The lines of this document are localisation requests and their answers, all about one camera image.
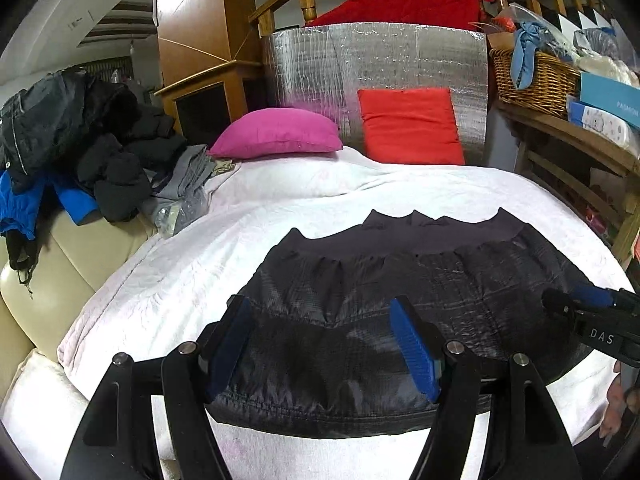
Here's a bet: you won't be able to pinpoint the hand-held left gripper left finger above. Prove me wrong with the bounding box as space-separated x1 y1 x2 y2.
60 294 253 480

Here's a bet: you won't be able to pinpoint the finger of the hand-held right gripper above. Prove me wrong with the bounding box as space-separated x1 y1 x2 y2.
541 287 591 323
572 284 616 308

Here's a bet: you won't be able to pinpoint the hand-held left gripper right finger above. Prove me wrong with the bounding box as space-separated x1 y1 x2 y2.
389 295 583 480

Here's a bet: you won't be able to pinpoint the black quilted jacket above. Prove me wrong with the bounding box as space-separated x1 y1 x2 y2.
205 207 608 441

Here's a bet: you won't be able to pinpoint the grey clothes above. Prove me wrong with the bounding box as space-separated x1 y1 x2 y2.
142 144 236 238

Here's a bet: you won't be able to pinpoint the person's right hand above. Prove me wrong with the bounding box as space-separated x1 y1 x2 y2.
600 374 632 440

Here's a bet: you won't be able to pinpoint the white blanket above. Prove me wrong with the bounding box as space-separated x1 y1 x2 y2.
57 145 636 480

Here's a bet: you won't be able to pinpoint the wooden side shelf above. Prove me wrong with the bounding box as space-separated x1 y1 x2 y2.
492 100 640 266

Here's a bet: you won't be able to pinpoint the tissue roll pack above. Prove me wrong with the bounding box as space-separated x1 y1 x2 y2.
567 97 628 148

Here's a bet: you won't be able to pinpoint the beige leather sofa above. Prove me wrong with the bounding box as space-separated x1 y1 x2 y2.
0 210 161 376

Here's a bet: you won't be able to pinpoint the blue cardboard box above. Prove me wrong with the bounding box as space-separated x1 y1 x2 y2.
580 71 640 133

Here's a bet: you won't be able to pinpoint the white fuzzy sofa cover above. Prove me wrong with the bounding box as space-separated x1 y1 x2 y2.
0 350 166 480

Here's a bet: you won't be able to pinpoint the black fleece garment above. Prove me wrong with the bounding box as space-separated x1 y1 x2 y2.
75 95 188 223

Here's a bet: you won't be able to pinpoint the wicker basket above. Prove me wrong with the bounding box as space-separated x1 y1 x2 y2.
489 47 583 120

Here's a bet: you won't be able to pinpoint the magenta pillow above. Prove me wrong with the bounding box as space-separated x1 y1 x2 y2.
209 107 345 160

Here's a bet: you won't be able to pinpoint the red pillow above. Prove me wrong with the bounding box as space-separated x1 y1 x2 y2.
357 87 466 167

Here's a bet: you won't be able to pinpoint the cream cloth bag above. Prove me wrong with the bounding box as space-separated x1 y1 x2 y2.
575 55 640 86

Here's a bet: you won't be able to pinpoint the blue cloth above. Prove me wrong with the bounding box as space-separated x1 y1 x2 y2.
510 22 556 91

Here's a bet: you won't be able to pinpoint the blue jacket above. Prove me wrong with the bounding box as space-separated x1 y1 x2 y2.
0 170 98 241

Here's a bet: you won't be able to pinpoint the dark patterned plastic bag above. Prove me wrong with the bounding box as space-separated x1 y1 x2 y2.
572 27 621 58

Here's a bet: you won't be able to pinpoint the wooden low cabinet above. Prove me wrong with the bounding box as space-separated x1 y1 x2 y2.
154 59 266 138

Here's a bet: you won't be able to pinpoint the black white staircase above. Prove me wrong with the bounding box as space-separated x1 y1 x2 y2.
555 7 616 36

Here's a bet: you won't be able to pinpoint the clear bag with red items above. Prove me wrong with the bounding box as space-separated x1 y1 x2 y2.
492 2 543 36

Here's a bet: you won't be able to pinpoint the black puffer jacket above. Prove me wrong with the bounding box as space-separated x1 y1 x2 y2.
0 71 132 196

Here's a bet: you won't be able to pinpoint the silver insulation panel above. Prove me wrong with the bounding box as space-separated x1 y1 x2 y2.
262 22 490 166

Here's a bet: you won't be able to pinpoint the red cloth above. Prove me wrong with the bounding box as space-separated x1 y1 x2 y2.
305 0 493 33

